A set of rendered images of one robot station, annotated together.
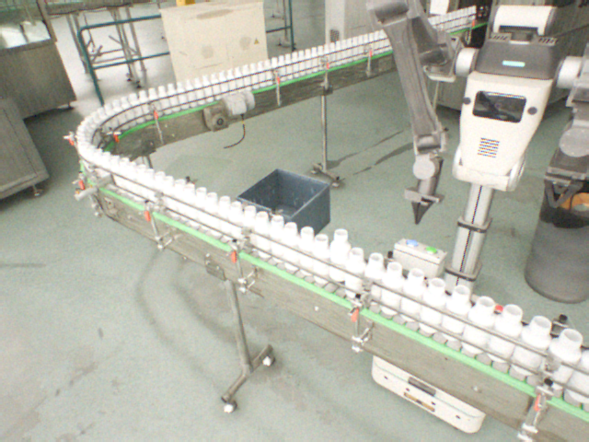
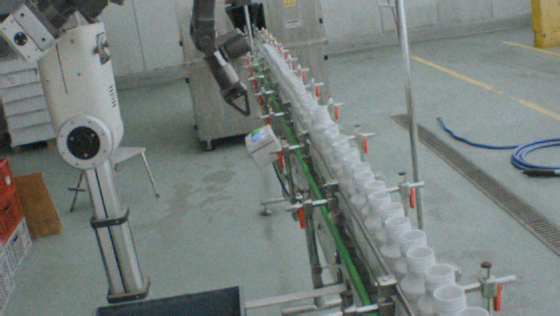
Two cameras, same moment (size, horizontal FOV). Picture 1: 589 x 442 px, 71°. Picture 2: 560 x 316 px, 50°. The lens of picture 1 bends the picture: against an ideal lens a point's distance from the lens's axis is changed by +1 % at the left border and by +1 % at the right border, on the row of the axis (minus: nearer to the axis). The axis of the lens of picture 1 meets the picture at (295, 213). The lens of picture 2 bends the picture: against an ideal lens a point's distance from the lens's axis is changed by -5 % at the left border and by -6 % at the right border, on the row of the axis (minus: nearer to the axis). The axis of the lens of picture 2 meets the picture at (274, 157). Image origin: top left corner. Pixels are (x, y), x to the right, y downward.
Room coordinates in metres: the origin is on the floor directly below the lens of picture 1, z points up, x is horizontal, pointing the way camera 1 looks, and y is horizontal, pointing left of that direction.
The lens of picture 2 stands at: (2.02, 0.98, 1.54)
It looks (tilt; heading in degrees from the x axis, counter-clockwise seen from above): 16 degrees down; 230
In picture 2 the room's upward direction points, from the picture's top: 9 degrees counter-clockwise
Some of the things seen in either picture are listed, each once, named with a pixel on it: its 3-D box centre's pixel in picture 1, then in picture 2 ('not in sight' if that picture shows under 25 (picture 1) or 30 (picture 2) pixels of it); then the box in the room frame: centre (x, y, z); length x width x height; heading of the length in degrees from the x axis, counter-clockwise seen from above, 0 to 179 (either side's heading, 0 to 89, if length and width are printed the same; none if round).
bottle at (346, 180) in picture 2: (252, 227); (355, 196); (1.12, 0.15, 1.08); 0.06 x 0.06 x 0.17
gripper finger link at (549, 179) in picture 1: (560, 185); (248, 13); (0.72, -0.57, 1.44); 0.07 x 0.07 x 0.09; 52
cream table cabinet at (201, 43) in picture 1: (219, 56); not in sight; (5.50, 0.84, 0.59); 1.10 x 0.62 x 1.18; 124
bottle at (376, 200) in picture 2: (205, 208); (383, 240); (1.27, 0.34, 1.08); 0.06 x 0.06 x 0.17
